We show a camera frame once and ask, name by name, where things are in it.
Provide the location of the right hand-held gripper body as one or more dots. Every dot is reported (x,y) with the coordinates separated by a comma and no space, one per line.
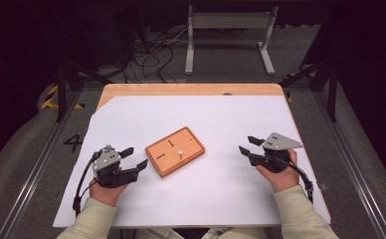
(277,142)

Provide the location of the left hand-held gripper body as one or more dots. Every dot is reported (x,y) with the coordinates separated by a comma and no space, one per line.
(106,159)

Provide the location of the wooden picture frame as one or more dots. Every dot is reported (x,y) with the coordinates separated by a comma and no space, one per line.
(175,151)

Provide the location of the person's left hand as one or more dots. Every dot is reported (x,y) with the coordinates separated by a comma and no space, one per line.
(106,195)

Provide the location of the person's right hand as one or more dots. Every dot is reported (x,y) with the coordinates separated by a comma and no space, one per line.
(282,181)

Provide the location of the white table sheet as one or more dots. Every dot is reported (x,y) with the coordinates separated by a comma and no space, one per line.
(194,199)

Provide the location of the person's left leg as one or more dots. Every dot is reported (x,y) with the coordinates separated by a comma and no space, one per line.
(161,233)

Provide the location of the person's leg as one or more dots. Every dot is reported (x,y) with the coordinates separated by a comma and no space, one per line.
(234,233)
(161,233)

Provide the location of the black metal stand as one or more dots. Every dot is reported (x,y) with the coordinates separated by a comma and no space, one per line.
(332,89)
(61,86)

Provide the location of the yellow black floor tape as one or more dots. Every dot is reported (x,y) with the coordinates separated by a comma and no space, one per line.
(50,99)

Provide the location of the person's right leg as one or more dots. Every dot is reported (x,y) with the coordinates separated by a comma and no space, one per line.
(234,233)

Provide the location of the white metal stand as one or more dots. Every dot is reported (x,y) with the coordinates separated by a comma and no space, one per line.
(231,20)

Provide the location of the aluminium floor rail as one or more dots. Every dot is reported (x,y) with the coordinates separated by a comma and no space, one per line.
(38,166)
(353,166)

